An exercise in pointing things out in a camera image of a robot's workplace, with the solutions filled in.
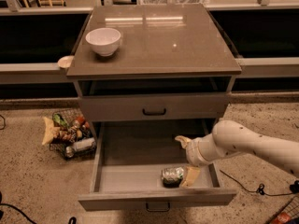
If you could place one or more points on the clear plastic bottle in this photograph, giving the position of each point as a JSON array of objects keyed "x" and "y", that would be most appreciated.
[{"x": 83, "y": 144}]

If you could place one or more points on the grey drawer cabinet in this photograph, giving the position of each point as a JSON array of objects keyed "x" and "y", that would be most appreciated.
[{"x": 165, "y": 49}]

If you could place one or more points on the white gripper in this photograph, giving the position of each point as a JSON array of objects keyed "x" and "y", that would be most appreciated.
[{"x": 193, "y": 152}]

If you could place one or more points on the open grey middle drawer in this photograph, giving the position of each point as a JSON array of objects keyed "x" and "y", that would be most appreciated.
[{"x": 128, "y": 164}]

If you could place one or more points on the red can in corner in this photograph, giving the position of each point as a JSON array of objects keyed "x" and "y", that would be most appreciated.
[{"x": 281, "y": 218}]

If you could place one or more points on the silver green 7up can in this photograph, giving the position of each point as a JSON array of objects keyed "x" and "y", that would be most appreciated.
[{"x": 172, "y": 177}]

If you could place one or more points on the closed grey top drawer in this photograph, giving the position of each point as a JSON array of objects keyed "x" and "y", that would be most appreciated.
[{"x": 153, "y": 107}]

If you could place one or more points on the wire basket bottom right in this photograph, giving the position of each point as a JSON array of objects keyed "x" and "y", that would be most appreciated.
[{"x": 292, "y": 209}]

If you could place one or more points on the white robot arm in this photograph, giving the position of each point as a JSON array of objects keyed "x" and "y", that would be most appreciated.
[{"x": 229, "y": 138}]

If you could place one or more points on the white ceramic bowl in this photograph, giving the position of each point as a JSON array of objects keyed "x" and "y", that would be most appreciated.
[{"x": 104, "y": 41}]

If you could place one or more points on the black wire basket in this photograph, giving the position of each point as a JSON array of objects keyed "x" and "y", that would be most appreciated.
[{"x": 73, "y": 127}]

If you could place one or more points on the yellow chip bag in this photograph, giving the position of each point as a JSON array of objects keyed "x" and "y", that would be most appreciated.
[{"x": 51, "y": 131}]

